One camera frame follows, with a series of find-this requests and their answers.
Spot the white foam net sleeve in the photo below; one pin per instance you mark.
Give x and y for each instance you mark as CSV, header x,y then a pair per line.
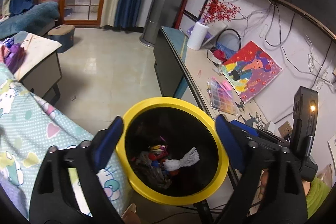
x,y
190,158

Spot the black tracking camera module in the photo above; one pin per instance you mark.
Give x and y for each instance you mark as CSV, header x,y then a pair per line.
x,y
305,114

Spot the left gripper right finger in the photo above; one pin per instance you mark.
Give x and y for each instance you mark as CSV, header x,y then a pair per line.
x,y
234,141

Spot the yellow rimmed black trash bin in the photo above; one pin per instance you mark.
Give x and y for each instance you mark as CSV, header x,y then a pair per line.
x,y
181,126

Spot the Hello Kitty blanket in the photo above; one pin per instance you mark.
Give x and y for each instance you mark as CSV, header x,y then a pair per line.
x,y
46,170

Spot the green sleeve right forearm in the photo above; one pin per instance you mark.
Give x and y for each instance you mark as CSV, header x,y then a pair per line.
x,y
315,192

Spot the red candy tube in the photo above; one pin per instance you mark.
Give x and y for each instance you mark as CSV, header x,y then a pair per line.
x,y
157,152

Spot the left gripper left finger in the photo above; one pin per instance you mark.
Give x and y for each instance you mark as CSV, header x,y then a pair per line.
x,y
104,143

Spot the finger of the seen right gripper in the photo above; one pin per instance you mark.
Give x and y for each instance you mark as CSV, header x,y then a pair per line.
x,y
250,130

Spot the red berry branch decoration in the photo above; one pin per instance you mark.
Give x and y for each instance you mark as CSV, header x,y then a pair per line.
x,y
218,11

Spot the white marble coffee table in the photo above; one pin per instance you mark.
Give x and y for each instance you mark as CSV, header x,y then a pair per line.
x,y
40,71

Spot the white paper towel roll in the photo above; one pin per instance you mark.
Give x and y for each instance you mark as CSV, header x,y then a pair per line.
x,y
197,36

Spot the round blue stool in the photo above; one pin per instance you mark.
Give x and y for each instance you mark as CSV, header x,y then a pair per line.
x,y
64,34

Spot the paint colour palette box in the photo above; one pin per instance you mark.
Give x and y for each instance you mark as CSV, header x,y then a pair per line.
x,y
221,99

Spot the colourful portrait painting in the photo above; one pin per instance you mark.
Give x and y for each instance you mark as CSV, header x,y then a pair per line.
x,y
250,70

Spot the purple pink clothes pile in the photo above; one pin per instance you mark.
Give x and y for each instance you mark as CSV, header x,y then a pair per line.
x,y
12,54

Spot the person's right hand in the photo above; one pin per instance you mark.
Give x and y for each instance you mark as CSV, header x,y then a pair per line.
x,y
264,179

